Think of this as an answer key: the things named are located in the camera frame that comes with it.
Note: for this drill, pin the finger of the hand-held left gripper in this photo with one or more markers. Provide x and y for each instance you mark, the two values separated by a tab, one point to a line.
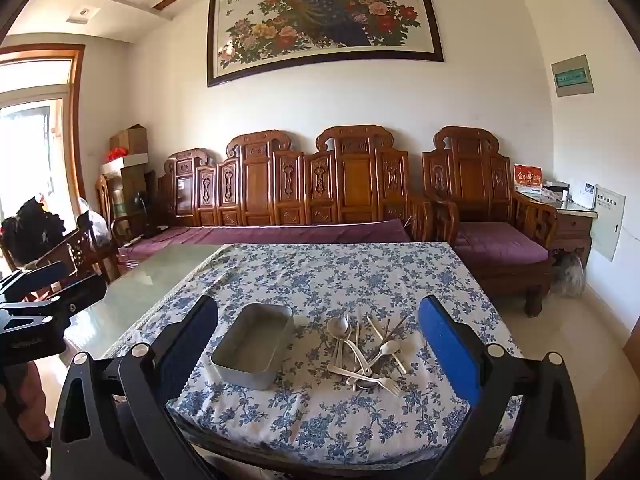
37	276
75	294

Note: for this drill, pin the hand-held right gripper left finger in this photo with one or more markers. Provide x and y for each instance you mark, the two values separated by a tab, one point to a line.
195	340

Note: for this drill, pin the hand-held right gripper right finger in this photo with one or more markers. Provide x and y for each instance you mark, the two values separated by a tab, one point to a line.
447	345

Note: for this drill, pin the dark wooden chopstick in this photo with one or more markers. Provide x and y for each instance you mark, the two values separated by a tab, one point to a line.
392	335
397	327

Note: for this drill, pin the metal tray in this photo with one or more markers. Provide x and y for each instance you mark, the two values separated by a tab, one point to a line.
252	345

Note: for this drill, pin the small white spoon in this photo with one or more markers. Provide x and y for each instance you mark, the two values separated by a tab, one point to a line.
388	348

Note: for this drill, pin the metal spoon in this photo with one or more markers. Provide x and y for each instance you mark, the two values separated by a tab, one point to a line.
336	326
367	385

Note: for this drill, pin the white plastic fork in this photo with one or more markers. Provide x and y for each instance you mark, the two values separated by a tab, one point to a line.
360	376

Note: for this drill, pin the person's left forearm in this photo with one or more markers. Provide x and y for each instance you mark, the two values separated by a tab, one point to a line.
32	410

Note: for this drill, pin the wooden chair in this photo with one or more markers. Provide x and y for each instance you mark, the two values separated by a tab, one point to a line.
80	255

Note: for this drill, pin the black clothing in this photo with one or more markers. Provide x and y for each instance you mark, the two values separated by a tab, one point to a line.
32	232

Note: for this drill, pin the clear plastic bag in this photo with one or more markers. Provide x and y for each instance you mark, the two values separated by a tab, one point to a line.
95	225

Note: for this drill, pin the black desk lamp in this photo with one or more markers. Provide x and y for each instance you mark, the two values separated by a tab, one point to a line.
142	207

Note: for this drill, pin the purple armchair cushion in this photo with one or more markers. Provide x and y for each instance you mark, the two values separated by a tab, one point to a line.
500	242

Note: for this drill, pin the purple sofa cushion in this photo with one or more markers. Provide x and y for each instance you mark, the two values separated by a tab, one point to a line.
280	235

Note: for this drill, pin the grey fluffy thing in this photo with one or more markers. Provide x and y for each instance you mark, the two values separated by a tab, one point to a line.
569	275

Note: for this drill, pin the blue floral tablecloth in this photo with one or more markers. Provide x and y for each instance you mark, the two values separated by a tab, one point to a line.
320	275

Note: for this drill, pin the white cardboard box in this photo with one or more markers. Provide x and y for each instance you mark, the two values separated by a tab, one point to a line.
131	161

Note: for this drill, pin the red decoration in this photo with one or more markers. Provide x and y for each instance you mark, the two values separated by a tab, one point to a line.
118	153

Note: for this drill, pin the brown cardboard box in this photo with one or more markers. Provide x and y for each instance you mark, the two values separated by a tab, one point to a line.
130	139

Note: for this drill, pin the carved wooden armchair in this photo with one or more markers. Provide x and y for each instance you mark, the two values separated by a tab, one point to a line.
470	175

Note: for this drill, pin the wooden side table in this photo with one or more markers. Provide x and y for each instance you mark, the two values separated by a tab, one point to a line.
575	230

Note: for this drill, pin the red desk calendar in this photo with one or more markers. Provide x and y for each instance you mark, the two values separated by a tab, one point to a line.
528	179

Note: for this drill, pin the tissue box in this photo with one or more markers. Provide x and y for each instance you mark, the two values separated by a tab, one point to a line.
555	190

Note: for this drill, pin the carved wooden sofa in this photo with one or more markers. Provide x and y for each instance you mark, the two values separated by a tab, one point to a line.
300	180

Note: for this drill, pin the white electrical panel box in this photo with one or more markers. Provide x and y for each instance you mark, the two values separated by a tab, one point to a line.
607	222

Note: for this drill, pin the white desktop device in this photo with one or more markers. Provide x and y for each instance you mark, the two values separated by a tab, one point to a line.
584	194

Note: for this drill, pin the ceiling vent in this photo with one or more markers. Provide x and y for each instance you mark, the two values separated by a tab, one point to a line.
83	14

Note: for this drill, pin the framed peacock flower painting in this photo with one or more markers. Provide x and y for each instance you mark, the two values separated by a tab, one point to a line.
325	15

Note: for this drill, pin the window with wooden frame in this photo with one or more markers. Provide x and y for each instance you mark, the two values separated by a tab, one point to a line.
76	110

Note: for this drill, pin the green wall panel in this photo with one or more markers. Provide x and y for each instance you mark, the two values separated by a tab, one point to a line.
572	76

